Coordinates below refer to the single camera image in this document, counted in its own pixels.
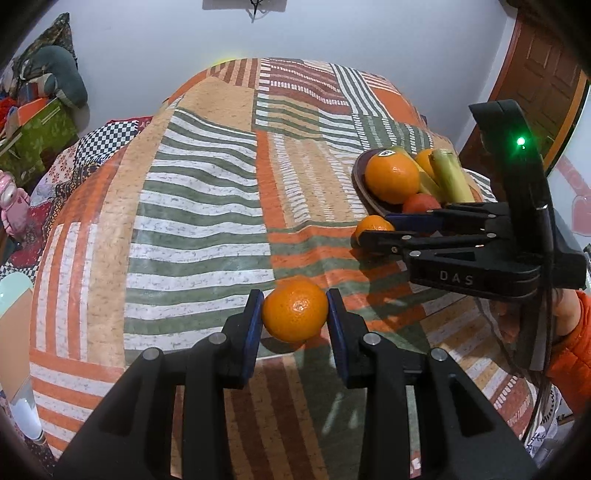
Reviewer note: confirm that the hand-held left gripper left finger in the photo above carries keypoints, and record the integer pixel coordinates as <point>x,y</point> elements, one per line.
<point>253,323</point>

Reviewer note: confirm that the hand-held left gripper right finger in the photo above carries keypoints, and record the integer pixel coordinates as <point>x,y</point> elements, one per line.
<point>334,323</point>

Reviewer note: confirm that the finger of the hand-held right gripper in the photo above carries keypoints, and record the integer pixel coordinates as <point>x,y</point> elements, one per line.
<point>383,241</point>
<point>415,220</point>

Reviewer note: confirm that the red tomato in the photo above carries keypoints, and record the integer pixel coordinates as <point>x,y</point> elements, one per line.
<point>421,203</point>

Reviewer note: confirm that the small orange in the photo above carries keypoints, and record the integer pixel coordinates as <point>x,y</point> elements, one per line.
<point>374,224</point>
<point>425,161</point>

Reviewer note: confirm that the corn cob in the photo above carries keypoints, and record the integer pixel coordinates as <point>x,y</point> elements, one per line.
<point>452,177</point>
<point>427,184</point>

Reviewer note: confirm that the large orange with black sticker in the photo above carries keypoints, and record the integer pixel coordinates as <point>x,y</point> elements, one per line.
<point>392,177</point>

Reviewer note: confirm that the dark fruit bowl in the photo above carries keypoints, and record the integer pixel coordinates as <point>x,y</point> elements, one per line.
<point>364,189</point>

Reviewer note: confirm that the person's right hand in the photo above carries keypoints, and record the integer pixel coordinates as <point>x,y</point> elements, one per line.
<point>567,307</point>

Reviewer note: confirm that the striped patchwork blanket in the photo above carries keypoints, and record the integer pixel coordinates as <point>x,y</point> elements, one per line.
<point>194,184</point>

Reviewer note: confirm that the white printed bag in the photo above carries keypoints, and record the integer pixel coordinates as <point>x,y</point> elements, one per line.
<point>545,429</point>

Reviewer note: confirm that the brown wooden door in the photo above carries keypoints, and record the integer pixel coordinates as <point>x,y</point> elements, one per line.
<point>545,69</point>

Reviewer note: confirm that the mint and beige cushion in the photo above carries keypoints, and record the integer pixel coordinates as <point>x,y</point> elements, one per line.
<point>14,332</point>

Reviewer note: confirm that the checkered floral quilt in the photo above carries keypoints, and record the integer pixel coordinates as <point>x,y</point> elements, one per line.
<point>92,143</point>

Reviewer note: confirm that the pink toy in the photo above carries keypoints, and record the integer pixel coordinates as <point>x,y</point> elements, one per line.
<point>11,203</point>

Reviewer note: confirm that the green cardboard box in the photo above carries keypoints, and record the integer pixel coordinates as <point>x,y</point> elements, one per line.
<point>41,134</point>

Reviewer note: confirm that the orange box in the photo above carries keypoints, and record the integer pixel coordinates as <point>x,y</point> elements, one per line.
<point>32,109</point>

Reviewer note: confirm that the grey plush pillow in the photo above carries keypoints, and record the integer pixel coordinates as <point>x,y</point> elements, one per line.
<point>60,78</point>

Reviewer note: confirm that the red bag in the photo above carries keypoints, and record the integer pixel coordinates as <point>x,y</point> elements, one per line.
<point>5,107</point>

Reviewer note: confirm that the dark floral cloth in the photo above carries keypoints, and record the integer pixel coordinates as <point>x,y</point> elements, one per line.
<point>55,32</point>

